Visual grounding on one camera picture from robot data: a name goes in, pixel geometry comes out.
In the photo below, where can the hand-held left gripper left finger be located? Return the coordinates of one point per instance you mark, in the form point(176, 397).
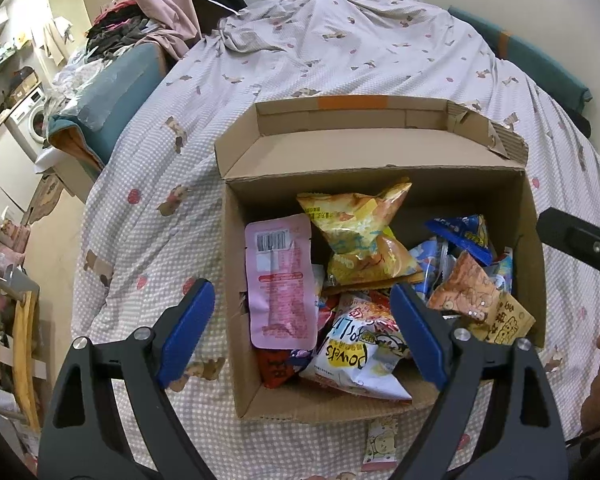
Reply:
point(187, 330)

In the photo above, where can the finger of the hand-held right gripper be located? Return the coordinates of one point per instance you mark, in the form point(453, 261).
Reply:
point(575, 242)

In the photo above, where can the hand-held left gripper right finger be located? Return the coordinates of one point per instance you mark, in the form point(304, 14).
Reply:
point(420, 330)

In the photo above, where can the orange and silver snack packet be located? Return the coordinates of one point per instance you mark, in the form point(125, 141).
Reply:
point(460, 287)

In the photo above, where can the blue starry snack packet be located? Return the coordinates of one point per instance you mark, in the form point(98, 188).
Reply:
point(430, 265)

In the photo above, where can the white and light-blue snack packet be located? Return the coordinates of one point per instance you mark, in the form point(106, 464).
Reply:
point(505, 267)

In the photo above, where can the white snack bag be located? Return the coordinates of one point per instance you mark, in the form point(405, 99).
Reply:
point(350, 360)

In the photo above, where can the tan cartoon snack packet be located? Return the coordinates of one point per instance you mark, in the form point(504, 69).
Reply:
point(505, 322)

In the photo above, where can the red cartoon snack packet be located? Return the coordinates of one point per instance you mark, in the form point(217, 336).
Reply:
point(275, 367)

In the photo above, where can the pink barcode snack pouch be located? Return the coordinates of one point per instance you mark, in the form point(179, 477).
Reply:
point(280, 285)

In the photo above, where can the dark blue cookie packet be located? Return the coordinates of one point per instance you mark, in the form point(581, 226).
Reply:
point(460, 232)

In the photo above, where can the yellow chips bag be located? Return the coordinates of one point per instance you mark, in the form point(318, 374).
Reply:
point(360, 230)

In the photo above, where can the pink cartoon dog packet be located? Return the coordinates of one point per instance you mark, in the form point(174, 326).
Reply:
point(380, 442)

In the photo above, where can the brown cardboard box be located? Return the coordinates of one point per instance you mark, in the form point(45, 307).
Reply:
point(380, 160)

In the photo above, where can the wooden chair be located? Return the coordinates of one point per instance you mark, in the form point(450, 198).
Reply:
point(25, 350)

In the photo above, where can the teal cushion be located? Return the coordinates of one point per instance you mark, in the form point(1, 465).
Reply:
point(530, 60)
point(110, 95)

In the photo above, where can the white cabinet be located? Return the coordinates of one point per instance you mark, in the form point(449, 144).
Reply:
point(0, 170)

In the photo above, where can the white washing machine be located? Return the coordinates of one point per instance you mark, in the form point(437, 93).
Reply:
point(30, 120)

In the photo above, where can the checkered printed bedsheet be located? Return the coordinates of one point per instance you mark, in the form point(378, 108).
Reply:
point(330, 50)

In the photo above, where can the pile of dark clothes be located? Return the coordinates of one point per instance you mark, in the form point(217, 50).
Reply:
point(120, 25)

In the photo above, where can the pink hanging cloth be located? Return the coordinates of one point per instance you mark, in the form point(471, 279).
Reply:
point(155, 0)

